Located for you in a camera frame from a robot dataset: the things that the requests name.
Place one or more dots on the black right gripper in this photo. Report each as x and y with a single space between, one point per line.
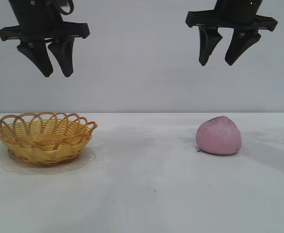
236 14

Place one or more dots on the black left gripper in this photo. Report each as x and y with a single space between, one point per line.
37 19

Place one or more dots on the yellow woven wicker basket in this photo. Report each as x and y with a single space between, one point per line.
42 139

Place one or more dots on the pink peach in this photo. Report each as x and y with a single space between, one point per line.
218 136

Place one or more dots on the clear plastic round mat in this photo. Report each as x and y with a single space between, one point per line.
90 160

